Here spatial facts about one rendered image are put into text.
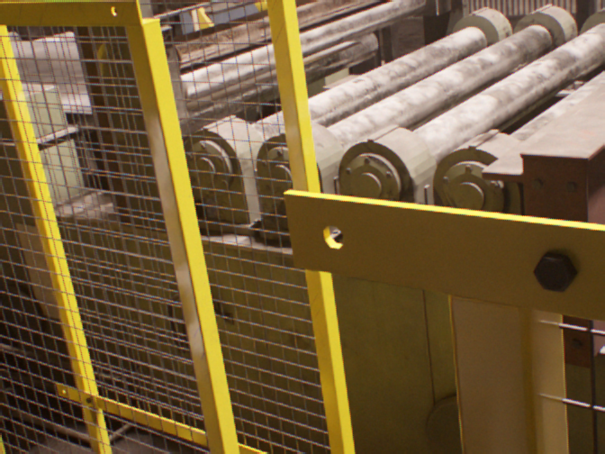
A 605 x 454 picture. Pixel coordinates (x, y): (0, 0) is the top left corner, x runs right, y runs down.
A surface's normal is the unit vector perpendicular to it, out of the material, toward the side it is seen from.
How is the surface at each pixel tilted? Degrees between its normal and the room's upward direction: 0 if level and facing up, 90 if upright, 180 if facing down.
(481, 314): 90
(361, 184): 90
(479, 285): 90
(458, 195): 90
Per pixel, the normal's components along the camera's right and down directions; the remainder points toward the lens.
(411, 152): 0.55, -0.50
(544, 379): 0.81, 0.11
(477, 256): -0.58, 0.36
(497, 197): -0.33, 0.35
